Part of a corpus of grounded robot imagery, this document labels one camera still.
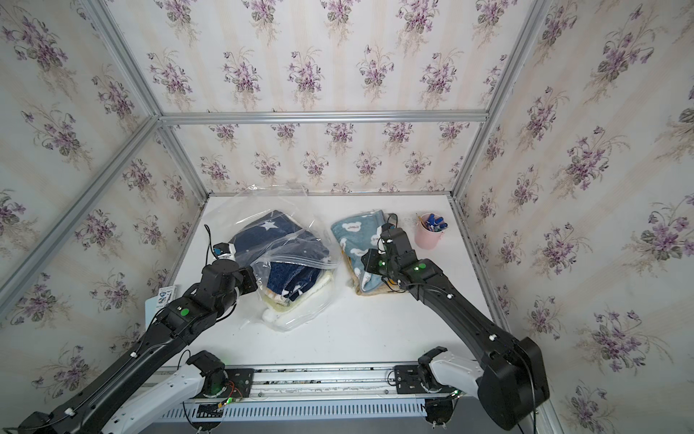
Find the navy star pattern blanket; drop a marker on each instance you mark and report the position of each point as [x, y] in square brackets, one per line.
[287, 259]

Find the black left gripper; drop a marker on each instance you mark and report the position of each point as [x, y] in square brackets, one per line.
[247, 276]

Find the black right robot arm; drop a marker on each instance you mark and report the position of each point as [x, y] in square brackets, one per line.
[482, 336]

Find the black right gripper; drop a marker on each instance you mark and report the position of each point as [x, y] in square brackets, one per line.
[370, 264]

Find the teal bear pattern blanket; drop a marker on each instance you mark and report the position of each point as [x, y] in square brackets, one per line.
[359, 233]

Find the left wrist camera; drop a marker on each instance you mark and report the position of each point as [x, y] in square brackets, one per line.
[224, 251]

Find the beige blanket with orange pattern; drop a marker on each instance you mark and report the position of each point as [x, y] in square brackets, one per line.
[362, 283]

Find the pink cup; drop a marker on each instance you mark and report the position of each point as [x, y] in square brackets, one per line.
[425, 237]

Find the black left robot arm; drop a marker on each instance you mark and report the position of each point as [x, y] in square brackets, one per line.
[173, 328]

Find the clear plastic vacuum bag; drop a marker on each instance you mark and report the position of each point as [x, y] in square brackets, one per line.
[232, 213]

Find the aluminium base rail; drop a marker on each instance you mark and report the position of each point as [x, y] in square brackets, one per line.
[325, 380]

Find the white label card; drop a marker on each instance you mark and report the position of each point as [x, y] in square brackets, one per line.
[163, 297]

